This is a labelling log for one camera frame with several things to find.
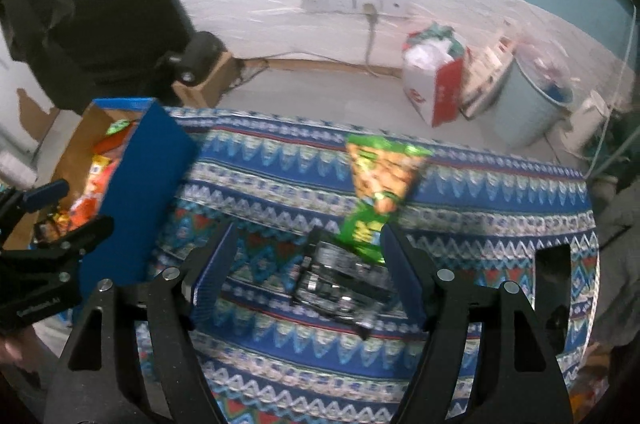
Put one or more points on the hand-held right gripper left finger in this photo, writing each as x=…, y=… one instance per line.
x=215, y=274

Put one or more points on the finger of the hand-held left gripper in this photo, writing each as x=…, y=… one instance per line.
x=45, y=194
x=90, y=234

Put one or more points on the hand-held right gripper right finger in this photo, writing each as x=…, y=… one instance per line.
x=407, y=276

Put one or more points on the pile of mixed packets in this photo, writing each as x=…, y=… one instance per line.
x=87, y=199

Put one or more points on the black snack packet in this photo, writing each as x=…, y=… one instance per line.
x=340, y=279

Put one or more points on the blue cardboard box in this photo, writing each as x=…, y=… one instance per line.
x=145, y=184

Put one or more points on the green snack packet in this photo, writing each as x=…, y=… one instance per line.
x=380, y=174

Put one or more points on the person's left hand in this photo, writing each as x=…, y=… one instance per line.
x=12, y=354

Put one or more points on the blue patterned blanket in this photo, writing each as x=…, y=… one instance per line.
x=300, y=168

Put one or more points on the black rectangular object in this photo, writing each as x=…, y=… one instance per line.
x=552, y=284

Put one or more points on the red and white carton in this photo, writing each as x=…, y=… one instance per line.
x=440, y=88

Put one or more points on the light blue bin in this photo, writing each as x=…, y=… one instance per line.
x=525, y=108

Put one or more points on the dark grey cloth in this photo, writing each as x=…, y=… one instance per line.
x=617, y=264

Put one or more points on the white carton stack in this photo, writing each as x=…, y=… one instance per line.
x=487, y=63

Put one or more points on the white plastic container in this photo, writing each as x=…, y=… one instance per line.
x=590, y=123

